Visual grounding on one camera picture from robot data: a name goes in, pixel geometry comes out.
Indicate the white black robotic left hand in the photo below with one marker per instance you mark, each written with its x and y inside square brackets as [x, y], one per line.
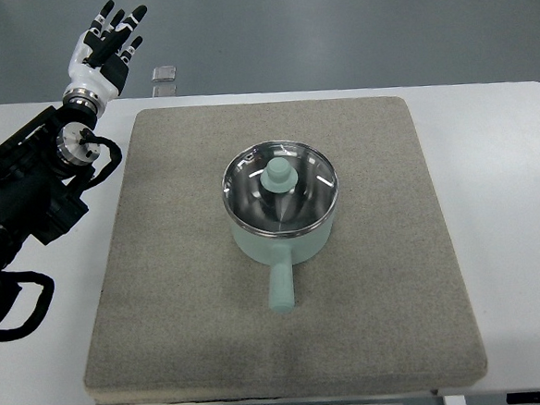
[99, 66]

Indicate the glass lid with green knob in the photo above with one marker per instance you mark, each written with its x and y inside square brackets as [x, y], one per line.
[280, 189]

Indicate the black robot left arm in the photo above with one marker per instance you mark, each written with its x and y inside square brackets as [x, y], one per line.
[44, 169]

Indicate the mint green saucepan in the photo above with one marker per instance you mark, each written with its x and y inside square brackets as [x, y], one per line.
[281, 254]

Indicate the beige square fabric mat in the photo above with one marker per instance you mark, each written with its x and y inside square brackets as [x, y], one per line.
[184, 313]

